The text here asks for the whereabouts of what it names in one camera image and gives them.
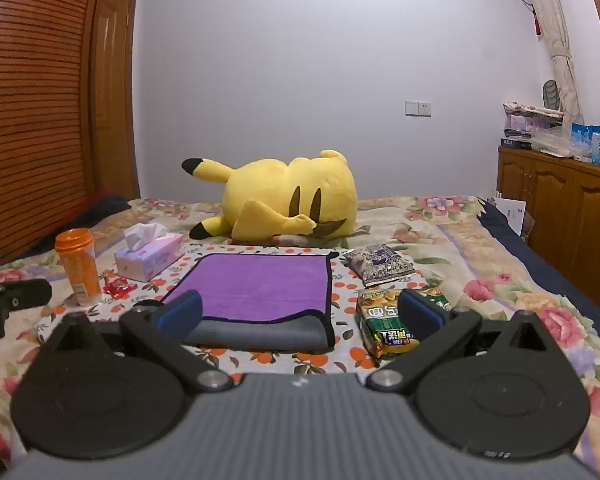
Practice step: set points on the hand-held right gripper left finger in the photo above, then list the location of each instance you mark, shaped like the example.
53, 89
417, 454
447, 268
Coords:
182, 310

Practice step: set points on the red candy wrapper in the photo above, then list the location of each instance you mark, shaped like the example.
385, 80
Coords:
118, 288

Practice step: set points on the grey towel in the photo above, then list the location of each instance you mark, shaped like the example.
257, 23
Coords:
275, 334

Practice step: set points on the navy blue blanket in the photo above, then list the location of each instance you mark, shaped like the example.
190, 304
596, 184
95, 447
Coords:
555, 270

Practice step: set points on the blue and white boxes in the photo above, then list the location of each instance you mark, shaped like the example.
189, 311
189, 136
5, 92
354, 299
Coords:
586, 142

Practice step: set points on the pile of boxes and papers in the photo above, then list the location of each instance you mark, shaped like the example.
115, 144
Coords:
530, 130

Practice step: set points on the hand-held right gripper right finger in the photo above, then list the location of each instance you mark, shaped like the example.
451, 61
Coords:
420, 312

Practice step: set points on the purple towel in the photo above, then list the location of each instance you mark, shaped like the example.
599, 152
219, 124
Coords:
260, 285

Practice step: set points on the orange plastic bottle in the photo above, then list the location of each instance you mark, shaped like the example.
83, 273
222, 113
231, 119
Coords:
79, 265

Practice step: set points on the wooden cabinet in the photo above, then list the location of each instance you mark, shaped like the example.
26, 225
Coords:
565, 210

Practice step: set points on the dark cloth with red edge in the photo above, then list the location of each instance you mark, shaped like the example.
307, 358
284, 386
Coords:
100, 210

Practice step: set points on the dark hand fan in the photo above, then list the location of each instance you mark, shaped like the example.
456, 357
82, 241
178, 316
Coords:
551, 95

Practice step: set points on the green snack packet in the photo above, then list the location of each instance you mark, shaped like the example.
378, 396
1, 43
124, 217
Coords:
382, 322

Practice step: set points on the yellow plush toy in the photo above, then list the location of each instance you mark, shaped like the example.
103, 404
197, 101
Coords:
285, 200

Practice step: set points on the red hanging tassel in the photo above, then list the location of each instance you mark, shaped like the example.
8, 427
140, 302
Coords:
537, 22

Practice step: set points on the cream curtain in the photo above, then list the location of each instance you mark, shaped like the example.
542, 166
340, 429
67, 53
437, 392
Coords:
555, 35

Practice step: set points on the wooden door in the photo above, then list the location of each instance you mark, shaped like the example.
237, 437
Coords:
112, 100

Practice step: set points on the purple tissue box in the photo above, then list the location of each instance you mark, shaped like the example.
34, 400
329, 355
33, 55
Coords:
150, 257

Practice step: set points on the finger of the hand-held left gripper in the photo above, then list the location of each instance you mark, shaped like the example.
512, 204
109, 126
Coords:
20, 295

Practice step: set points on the white paper sheets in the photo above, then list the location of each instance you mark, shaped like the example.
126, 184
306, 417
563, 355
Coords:
511, 212

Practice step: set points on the purple snack packet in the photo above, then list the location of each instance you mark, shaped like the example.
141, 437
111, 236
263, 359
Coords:
380, 262

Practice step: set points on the wooden louvred wardrobe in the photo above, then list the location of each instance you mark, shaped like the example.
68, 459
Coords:
30, 110

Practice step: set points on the orange fruit print cloth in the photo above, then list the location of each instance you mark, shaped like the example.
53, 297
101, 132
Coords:
345, 287

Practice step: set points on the white wall socket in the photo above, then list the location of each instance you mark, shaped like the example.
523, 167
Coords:
418, 108

